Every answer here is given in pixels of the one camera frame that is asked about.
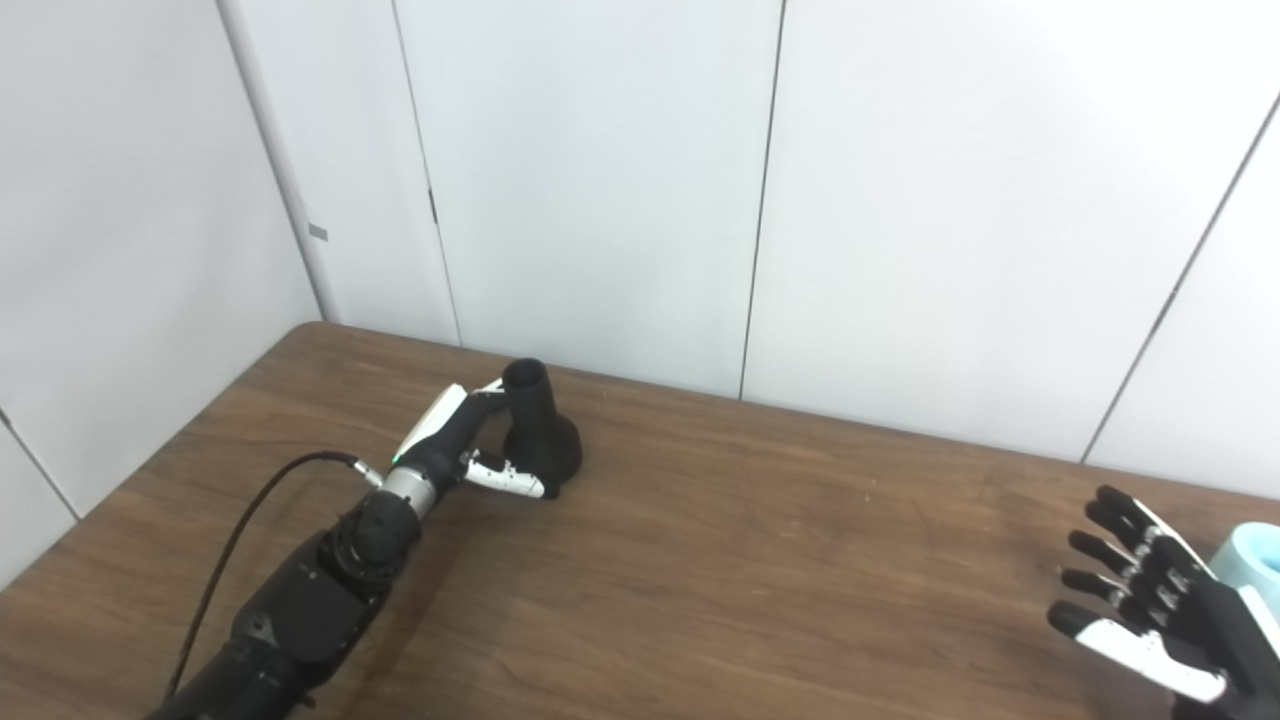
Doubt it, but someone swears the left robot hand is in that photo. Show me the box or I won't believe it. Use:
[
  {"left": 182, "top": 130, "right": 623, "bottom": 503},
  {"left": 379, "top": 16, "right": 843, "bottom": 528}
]
[{"left": 390, "top": 378, "right": 561, "bottom": 501}]

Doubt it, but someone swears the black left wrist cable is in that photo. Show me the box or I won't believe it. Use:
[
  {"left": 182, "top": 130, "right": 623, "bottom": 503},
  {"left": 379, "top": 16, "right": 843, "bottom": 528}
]
[{"left": 160, "top": 450, "right": 386, "bottom": 703}]

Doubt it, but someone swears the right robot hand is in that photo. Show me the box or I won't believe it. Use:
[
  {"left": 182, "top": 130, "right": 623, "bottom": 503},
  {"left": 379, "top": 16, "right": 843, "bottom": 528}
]
[{"left": 1046, "top": 485, "right": 1280, "bottom": 720}]

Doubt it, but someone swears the black cone nozzle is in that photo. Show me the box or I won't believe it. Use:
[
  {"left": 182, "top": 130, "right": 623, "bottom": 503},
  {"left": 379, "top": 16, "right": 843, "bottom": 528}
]
[{"left": 500, "top": 358, "right": 584, "bottom": 491}]

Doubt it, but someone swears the light-blue hose piece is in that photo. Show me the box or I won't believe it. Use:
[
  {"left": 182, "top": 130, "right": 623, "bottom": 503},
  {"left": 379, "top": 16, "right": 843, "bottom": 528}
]
[{"left": 1208, "top": 522, "right": 1280, "bottom": 621}]

